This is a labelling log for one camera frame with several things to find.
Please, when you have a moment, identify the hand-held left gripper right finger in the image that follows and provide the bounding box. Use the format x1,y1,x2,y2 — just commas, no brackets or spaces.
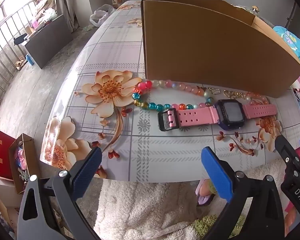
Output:
201,146,286,240

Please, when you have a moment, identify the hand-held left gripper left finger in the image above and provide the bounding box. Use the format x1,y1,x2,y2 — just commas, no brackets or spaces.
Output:
16,146,102,240

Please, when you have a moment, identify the square smartwatch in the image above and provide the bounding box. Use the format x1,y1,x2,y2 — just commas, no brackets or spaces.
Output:
157,99,277,132

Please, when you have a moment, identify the pink orange bead bracelet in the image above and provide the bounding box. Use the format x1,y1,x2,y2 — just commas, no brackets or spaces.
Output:
244,92,270,105

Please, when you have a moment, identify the multicolour glass bead bracelet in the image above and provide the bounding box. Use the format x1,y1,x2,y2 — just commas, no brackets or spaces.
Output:
132,79,215,112

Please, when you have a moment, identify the brown cardboard box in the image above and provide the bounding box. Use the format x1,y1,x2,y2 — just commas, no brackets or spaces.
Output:
141,0,300,99

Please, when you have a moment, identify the purple slipper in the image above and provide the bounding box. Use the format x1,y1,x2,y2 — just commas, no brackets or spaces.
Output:
195,179,217,207

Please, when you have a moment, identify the white fluffy robe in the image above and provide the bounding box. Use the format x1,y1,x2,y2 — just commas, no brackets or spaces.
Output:
91,155,294,240

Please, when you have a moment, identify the brown paper bag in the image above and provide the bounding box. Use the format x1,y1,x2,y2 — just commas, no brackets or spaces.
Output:
9,133,42,195

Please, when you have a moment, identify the floral checked tablecloth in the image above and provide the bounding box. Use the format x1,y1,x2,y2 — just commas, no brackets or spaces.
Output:
40,0,300,183

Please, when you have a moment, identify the red gift bag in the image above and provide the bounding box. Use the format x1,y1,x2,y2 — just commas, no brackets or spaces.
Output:
0,130,14,180

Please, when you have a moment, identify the light blue printed blanket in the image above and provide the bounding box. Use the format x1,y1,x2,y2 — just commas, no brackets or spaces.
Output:
272,26,300,80

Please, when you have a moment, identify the pair of beige shoes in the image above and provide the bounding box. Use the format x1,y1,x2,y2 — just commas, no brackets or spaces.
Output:
15,57,28,70

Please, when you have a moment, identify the grey cabinet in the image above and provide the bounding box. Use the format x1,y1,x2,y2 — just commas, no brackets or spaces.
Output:
21,14,74,69

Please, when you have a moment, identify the metal window railing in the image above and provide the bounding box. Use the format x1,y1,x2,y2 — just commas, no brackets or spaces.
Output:
0,0,55,93

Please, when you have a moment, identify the white plastic bag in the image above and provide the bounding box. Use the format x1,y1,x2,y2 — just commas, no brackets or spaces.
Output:
90,4,115,27

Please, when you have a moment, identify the grey curtain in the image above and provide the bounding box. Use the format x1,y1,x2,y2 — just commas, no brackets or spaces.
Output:
54,0,80,32

